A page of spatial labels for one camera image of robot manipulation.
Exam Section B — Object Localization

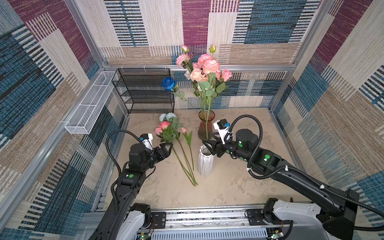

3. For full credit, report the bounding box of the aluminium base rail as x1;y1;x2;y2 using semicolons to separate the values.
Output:
119;203;304;240

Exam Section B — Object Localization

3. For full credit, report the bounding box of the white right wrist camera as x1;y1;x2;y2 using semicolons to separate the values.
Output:
213;119;231;144

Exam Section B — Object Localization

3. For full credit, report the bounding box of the blue rose stem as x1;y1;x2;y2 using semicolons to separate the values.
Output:
162;77;196;110

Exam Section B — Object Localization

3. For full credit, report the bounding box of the pale peach carnation spray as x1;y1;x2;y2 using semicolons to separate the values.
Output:
176;45;208;113

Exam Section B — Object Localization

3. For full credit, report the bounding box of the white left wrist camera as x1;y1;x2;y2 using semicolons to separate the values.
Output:
139;134;153;151

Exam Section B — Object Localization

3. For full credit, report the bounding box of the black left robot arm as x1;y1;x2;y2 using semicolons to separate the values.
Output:
90;130;173;240

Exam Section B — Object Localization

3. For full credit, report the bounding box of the black wire shelf rack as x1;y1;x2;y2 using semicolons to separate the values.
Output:
112;68;175;114

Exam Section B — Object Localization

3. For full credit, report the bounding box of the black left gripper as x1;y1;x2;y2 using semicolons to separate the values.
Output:
140;142;173;174

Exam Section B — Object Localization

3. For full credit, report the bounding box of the pink rose spray stem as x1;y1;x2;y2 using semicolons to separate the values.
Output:
215;69;233;88

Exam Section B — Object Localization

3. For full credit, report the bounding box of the pink carnation spray stem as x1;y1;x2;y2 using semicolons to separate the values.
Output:
190;45;227;122

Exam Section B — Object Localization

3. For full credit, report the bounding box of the white wire mesh basket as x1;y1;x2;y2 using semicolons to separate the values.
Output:
65;71;115;135

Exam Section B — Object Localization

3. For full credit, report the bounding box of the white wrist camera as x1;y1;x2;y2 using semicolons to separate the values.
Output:
139;134;153;151
213;119;231;144

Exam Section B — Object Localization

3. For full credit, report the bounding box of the pile of artificial flowers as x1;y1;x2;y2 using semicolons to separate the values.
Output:
155;113;198;187

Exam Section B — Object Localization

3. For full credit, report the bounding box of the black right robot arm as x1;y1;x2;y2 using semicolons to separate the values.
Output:
202;115;384;240

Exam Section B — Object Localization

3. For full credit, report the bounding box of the red glass vase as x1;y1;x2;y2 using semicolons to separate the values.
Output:
198;111;216;140

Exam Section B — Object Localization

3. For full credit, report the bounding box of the white ribbed ceramic vase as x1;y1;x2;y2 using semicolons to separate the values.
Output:
198;145;215;177

